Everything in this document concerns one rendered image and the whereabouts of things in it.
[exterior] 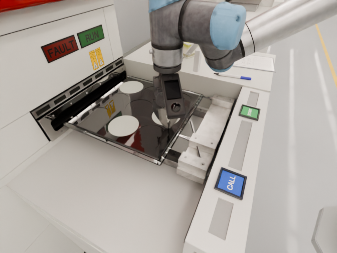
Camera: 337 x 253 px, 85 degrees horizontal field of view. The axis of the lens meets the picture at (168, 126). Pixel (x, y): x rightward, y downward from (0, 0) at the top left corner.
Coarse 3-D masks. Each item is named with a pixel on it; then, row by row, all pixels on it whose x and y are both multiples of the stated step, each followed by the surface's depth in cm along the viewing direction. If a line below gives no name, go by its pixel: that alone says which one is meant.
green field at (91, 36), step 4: (96, 28) 65; (100, 28) 67; (84, 32) 61; (88, 32) 63; (92, 32) 64; (96, 32) 66; (100, 32) 67; (80, 36) 60; (84, 36) 62; (88, 36) 63; (92, 36) 65; (96, 36) 66; (100, 36) 68; (80, 40) 61; (84, 40) 62; (88, 40) 64; (92, 40) 65; (96, 40) 67; (84, 44) 63
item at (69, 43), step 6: (60, 42) 55; (66, 42) 57; (72, 42) 59; (48, 48) 52; (54, 48) 54; (60, 48) 56; (66, 48) 57; (72, 48) 59; (48, 54) 53; (54, 54) 55; (60, 54) 56
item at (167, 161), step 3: (120, 144) 64; (162, 153) 58; (150, 156) 60; (165, 159) 57; (165, 162) 58; (168, 162) 57; (171, 162) 56; (174, 162) 56; (168, 165) 58; (171, 165) 57; (174, 165) 57; (177, 165) 56; (207, 174) 52; (207, 177) 53
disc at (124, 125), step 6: (114, 120) 62; (120, 120) 62; (126, 120) 62; (132, 120) 62; (108, 126) 60; (114, 126) 60; (120, 126) 60; (126, 126) 60; (132, 126) 60; (114, 132) 58; (120, 132) 58; (126, 132) 58; (132, 132) 58
